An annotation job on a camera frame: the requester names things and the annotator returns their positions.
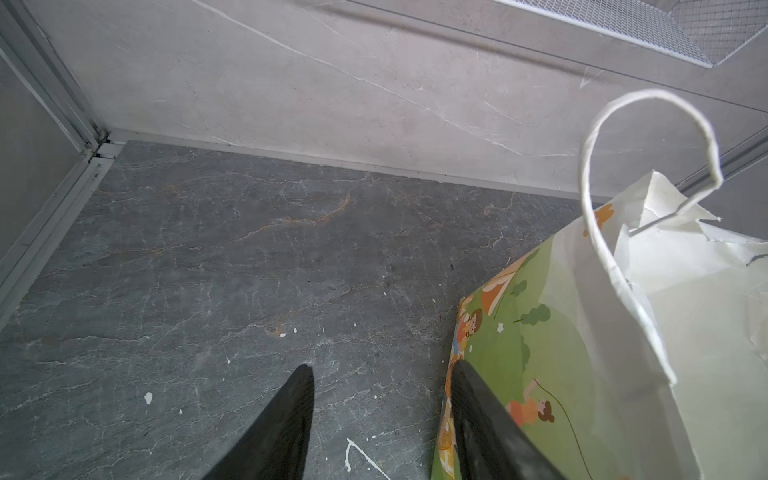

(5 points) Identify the white wire mesh basket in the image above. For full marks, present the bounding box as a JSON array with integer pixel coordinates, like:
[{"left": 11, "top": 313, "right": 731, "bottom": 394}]
[{"left": 504, "top": 0, "right": 767, "bottom": 69}]

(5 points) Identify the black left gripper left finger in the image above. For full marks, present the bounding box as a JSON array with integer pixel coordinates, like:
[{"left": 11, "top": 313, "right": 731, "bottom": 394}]
[{"left": 205, "top": 364, "right": 315, "bottom": 479}]

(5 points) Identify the white floral paper bag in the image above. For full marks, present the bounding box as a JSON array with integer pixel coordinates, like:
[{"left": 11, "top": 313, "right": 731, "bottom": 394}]
[{"left": 431, "top": 89, "right": 767, "bottom": 479}]

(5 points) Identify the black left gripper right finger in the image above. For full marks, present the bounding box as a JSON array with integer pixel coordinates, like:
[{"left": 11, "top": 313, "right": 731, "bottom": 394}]
[{"left": 451, "top": 360, "right": 563, "bottom": 480}]

